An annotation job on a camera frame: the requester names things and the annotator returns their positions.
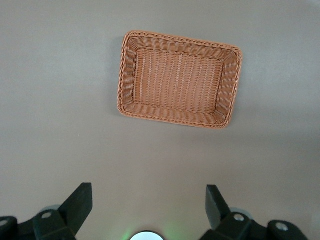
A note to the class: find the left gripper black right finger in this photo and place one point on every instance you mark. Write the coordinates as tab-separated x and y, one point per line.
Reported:
217	210

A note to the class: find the brown woven rectangular basket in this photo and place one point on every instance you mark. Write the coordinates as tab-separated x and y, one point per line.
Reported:
175	80

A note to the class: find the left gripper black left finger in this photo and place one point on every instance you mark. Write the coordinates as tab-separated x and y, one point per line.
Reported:
75	207

